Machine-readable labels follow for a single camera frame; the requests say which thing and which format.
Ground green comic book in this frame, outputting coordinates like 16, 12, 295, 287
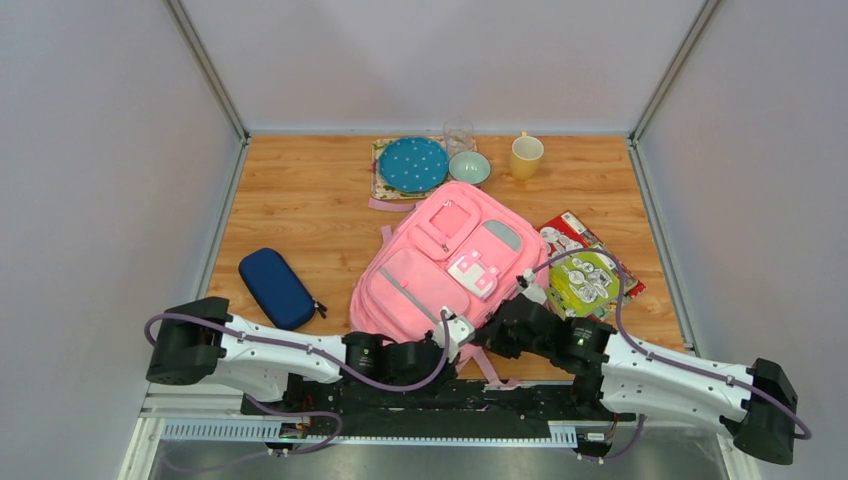
547, 252, 621, 318

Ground pink student backpack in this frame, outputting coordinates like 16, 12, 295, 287
349, 182, 551, 389

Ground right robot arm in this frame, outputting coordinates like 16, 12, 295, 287
470, 295, 803, 465

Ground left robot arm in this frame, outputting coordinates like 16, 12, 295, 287
144, 297, 474, 415

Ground red lettered comic book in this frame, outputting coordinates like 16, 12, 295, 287
613, 264, 647, 303

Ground navy blue pencil case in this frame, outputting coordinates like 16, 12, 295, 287
238, 248, 327, 330

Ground light green bowl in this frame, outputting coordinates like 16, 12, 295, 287
449, 151, 492, 186

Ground yellow mug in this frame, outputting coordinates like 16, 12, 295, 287
510, 131, 545, 181

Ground floral placemat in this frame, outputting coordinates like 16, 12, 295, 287
371, 136, 450, 200

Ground blue polka dot plate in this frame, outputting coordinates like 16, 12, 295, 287
377, 136, 449, 193

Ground clear drinking glass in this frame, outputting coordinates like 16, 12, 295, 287
443, 117, 475, 157

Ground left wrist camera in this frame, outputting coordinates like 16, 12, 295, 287
433, 306, 475, 353

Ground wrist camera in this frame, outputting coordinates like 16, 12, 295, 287
433, 306, 475, 353
516, 269, 547, 306

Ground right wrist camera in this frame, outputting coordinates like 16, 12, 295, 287
516, 269, 547, 306

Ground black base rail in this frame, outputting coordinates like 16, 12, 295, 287
265, 379, 615, 439

